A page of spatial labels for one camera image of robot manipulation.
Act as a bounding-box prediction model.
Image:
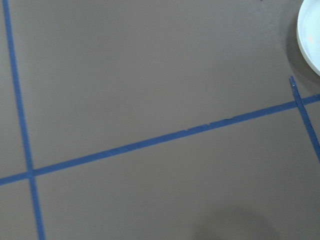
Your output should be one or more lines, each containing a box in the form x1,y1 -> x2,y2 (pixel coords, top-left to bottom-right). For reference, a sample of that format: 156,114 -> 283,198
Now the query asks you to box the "white plate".
296,0 -> 320,76

